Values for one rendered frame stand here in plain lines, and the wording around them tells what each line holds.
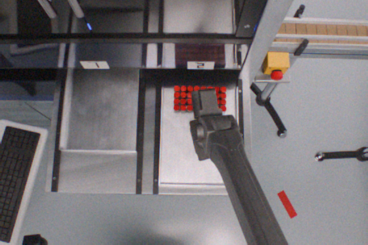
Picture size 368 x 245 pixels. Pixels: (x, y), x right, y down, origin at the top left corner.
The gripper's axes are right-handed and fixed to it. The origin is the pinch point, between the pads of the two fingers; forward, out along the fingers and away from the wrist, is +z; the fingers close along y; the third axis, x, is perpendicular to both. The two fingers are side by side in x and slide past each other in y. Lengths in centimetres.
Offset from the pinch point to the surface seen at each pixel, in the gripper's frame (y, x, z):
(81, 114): 21, 37, 27
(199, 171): -7.5, 2.0, 24.8
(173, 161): -2.2, 9.5, 25.2
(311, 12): 73, -100, 122
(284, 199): -35, -45, 111
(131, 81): 28.7, 17.6, 28.0
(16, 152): 15, 65, 33
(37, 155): 12, 58, 34
